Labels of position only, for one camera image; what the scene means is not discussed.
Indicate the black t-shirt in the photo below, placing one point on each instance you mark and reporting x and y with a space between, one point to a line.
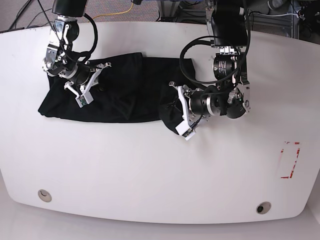
135 89

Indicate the right table grommet hole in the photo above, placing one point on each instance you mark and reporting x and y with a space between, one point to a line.
263 208

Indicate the red tape rectangle marking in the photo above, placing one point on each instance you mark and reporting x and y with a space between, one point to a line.
288 159

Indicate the left table grommet hole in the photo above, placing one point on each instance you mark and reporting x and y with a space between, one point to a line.
44 195

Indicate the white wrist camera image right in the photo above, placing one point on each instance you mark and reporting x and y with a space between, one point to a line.
184 130

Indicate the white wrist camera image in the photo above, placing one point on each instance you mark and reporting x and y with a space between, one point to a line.
84 99
184 130

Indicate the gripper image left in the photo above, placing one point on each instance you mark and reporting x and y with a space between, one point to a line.
79 79

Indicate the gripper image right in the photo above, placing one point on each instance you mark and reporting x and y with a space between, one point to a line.
195 104

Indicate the aluminium frame stand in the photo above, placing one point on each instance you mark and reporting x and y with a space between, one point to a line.
168 10

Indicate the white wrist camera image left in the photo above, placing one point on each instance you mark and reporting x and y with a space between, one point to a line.
84 99

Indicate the table grommet hole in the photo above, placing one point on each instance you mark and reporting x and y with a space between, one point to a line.
44 195
263 208

